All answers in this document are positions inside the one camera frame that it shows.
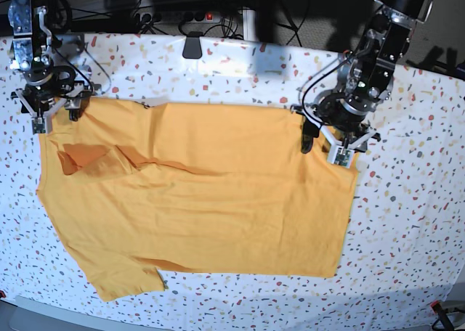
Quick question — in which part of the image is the white power strip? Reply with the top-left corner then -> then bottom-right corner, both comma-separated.
134,10 -> 222,24

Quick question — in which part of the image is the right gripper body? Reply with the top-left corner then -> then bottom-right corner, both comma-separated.
23,65 -> 94,108

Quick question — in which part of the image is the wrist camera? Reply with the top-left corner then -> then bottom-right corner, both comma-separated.
31,116 -> 52,134
327,145 -> 355,168

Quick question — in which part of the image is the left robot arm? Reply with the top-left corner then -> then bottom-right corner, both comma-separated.
291,0 -> 433,154

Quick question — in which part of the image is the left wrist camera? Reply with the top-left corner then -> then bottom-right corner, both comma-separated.
327,145 -> 355,168

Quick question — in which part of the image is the white metal pole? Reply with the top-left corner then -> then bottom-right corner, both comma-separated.
242,9 -> 257,42

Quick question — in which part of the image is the black cable bundle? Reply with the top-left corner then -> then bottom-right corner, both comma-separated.
54,0 -> 313,47

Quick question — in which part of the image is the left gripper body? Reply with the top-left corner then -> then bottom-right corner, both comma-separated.
314,92 -> 371,138

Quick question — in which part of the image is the terrazzo patterned tablecloth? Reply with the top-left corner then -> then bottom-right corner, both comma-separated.
1,34 -> 464,330

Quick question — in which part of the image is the yellow T-shirt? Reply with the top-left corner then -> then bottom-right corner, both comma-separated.
37,98 -> 358,301

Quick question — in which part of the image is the black camera stand pole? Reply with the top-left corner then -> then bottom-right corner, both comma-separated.
254,0 -> 278,44

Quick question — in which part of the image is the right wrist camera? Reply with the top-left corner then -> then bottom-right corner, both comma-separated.
31,116 -> 52,134

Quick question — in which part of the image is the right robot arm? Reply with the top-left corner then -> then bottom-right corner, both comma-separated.
7,0 -> 95,134

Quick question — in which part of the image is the red-tipped clamp right corner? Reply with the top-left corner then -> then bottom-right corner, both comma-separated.
431,301 -> 455,331

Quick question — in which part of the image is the black table clamp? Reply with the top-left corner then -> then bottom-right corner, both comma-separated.
182,31 -> 203,60

